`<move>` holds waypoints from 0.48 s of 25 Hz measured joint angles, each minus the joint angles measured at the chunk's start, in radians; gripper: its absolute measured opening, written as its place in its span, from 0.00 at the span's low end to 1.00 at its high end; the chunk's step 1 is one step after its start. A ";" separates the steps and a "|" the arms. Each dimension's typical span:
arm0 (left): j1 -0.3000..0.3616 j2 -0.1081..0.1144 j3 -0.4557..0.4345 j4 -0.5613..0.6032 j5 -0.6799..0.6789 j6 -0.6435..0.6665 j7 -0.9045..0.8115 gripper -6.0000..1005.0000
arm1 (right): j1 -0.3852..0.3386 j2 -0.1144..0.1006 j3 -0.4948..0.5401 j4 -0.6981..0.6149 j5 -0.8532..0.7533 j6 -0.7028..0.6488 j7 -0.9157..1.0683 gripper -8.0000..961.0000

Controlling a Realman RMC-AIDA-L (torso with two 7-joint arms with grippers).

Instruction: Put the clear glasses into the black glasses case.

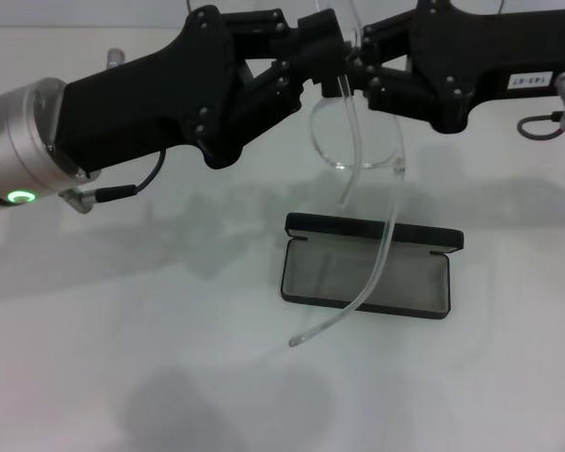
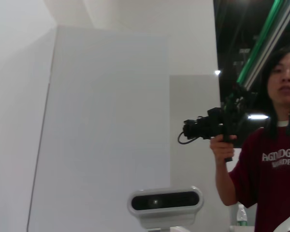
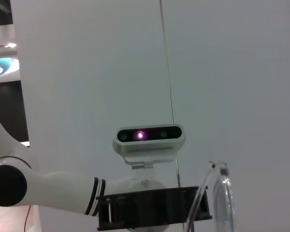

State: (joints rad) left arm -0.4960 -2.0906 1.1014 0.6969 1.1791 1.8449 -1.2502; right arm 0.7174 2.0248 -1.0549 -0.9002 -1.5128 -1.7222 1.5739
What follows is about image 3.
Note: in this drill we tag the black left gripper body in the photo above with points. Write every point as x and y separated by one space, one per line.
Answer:
147 207

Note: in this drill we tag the clear frame glasses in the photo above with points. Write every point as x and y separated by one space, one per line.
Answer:
226 193

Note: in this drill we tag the dark background panel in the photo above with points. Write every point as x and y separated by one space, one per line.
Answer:
7 111

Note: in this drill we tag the round ceiling light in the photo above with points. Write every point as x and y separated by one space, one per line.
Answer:
0 68

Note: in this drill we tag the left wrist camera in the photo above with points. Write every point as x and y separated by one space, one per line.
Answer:
147 149

